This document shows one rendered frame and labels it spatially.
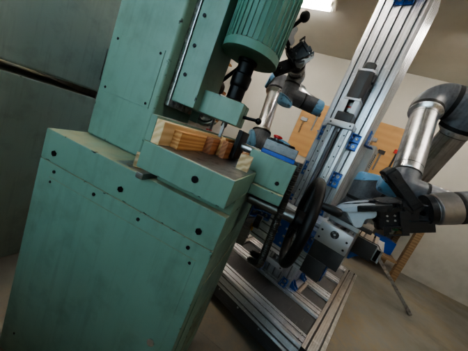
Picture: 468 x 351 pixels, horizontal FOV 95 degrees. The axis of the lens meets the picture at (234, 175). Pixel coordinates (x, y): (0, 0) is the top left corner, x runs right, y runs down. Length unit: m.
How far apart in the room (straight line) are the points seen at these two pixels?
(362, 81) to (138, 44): 1.06
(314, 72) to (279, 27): 3.51
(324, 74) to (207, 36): 3.54
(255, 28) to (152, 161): 0.43
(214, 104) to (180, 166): 0.31
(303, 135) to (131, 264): 3.54
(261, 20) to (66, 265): 0.87
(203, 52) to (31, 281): 0.88
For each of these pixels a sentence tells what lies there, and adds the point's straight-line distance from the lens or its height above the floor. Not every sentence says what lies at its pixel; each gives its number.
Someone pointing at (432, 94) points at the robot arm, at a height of 1.34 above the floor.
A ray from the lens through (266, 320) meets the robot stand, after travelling 1.28.
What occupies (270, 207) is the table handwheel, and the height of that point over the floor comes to 0.81.
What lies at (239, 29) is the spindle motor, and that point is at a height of 1.24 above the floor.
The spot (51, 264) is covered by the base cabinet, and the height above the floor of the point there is 0.42.
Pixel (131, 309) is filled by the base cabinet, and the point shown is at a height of 0.45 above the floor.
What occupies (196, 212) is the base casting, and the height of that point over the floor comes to 0.78.
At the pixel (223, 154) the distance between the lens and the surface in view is 0.62.
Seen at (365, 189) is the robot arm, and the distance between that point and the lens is 1.14.
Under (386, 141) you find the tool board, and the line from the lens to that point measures 3.97.
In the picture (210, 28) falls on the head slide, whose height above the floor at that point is 1.22.
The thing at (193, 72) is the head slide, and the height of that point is 1.10.
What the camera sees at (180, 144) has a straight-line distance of 0.49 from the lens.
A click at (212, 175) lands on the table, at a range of 0.41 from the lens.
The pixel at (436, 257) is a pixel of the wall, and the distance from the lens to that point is 4.34.
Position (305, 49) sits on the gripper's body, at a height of 1.37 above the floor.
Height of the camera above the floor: 0.98
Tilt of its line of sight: 10 degrees down
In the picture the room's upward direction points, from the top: 22 degrees clockwise
